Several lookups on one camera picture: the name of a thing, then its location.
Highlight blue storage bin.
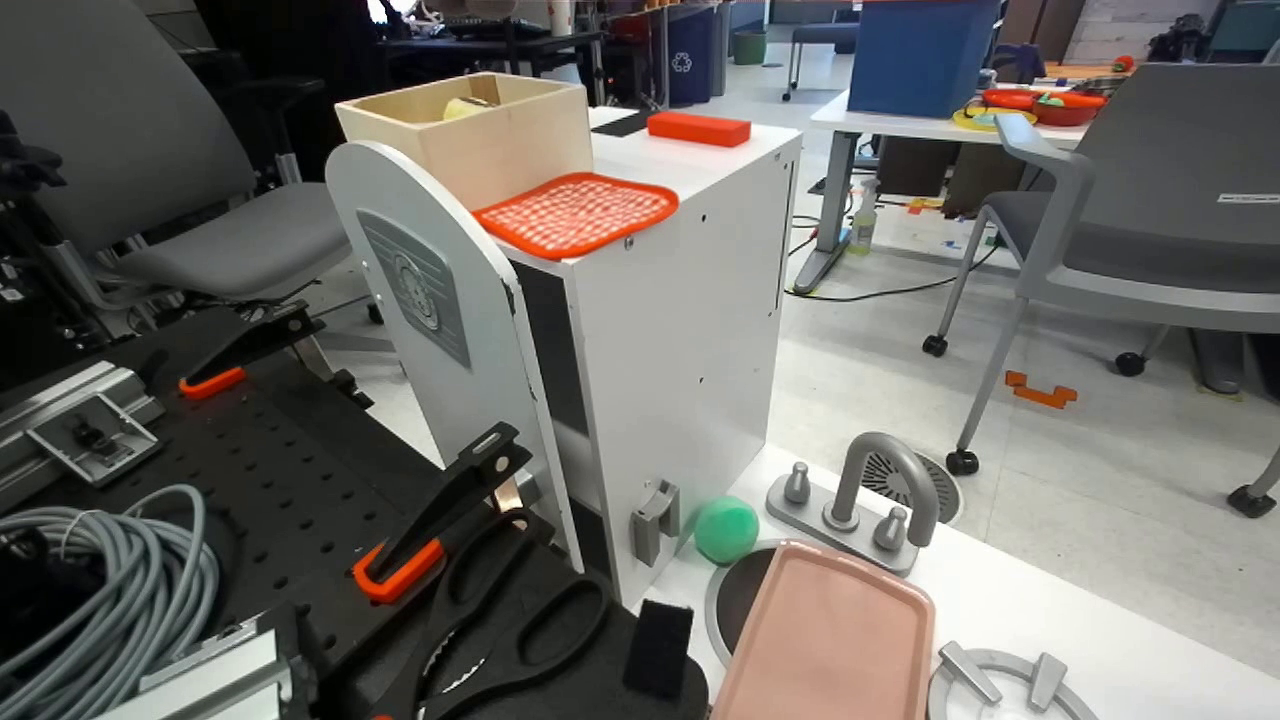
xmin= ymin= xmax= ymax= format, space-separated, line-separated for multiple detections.
xmin=844 ymin=0 xmax=1004 ymax=121

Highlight white toy kitchen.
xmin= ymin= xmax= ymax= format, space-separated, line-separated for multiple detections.
xmin=325 ymin=115 xmax=1280 ymax=720

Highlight aluminium rail with plate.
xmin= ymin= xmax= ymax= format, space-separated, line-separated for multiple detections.
xmin=0 ymin=358 xmax=168 ymax=513

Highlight grey fabric office chair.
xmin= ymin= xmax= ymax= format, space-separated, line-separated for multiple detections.
xmin=0 ymin=0 xmax=358 ymax=313

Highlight grey toy faucet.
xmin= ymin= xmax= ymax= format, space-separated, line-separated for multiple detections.
xmin=762 ymin=429 xmax=962 ymax=581

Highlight green ball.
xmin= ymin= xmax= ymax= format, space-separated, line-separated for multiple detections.
xmin=688 ymin=495 xmax=762 ymax=569

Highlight grey cable bundle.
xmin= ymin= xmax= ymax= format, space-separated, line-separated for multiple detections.
xmin=0 ymin=480 xmax=224 ymax=720

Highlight white office table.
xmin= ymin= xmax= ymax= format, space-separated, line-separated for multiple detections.
xmin=786 ymin=90 xmax=1088 ymax=300

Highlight beige wooden box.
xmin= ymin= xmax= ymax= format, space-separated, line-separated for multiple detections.
xmin=331 ymin=69 xmax=597 ymax=212

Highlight grey plastic office chair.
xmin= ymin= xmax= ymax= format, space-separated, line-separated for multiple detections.
xmin=921 ymin=55 xmax=1280 ymax=523

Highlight black flat card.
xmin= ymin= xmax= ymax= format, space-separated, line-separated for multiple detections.
xmin=587 ymin=103 xmax=657 ymax=141

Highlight orange checkered pot holder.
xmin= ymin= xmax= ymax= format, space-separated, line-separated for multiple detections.
xmin=471 ymin=168 xmax=684 ymax=266

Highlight large black loop handles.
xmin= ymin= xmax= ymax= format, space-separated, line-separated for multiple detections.
xmin=315 ymin=507 xmax=619 ymax=720

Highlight orange items pile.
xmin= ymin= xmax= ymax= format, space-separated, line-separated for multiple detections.
xmin=980 ymin=78 xmax=1112 ymax=134

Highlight grey toy door latch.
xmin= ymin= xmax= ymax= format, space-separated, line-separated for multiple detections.
xmin=627 ymin=476 xmax=684 ymax=569

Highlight clear spray bottle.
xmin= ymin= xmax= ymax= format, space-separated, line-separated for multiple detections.
xmin=847 ymin=174 xmax=885 ymax=262

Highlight silver metal bracket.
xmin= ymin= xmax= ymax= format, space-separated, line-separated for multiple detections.
xmin=94 ymin=610 xmax=319 ymax=720

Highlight black clamp orange grip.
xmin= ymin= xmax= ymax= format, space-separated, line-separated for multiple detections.
xmin=348 ymin=422 xmax=541 ymax=610
xmin=173 ymin=300 xmax=327 ymax=409

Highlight orange rectangular block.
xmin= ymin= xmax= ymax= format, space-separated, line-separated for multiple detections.
xmin=644 ymin=109 xmax=757 ymax=152

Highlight grey toy stove burner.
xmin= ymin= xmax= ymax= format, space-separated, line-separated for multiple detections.
xmin=923 ymin=640 xmax=1099 ymax=720

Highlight black perforated board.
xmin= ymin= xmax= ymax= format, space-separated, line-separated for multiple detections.
xmin=70 ymin=300 xmax=564 ymax=720

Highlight small black block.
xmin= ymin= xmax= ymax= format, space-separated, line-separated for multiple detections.
xmin=619 ymin=597 xmax=699 ymax=705

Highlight black floor cable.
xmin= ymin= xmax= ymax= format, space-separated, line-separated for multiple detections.
xmin=784 ymin=239 xmax=1009 ymax=307

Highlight pink plastic tray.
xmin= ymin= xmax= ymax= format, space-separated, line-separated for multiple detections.
xmin=707 ymin=535 xmax=939 ymax=720

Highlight orange bracket piece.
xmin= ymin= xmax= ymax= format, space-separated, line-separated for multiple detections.
xmin=1001 ymin=368 xmax=1085 ymax=416

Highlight blue recycling bin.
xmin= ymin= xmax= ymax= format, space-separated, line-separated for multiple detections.
xmin=663 ymin=6 xmax=732 ymax=111

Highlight round black sink drain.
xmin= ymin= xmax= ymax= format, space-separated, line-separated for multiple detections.
xmin=699 ymin=542 xmax=784 ymax=667

